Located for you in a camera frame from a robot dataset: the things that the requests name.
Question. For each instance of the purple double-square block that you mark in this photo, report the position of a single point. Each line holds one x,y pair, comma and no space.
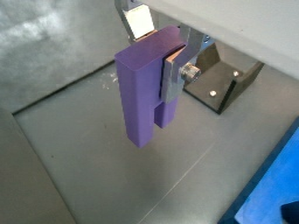
138,70

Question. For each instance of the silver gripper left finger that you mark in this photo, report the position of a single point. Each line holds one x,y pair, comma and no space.
136,19

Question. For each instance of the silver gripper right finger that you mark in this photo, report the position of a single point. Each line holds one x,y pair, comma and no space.
178,67

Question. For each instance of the black curved holder stand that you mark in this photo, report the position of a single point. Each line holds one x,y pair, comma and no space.
221,82

